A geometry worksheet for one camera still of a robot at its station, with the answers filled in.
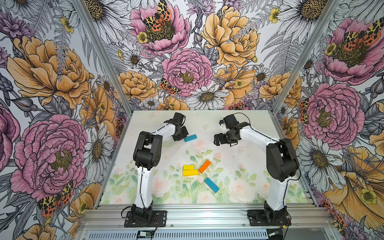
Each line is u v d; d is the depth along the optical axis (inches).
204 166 36.2
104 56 34.8
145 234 27.6
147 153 23.0
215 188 33.0
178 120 34.4
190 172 35.2
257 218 28.7
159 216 29.5
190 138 42.1
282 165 20.2
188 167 36.1
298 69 37.9
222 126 35.6
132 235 27.8
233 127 28.9
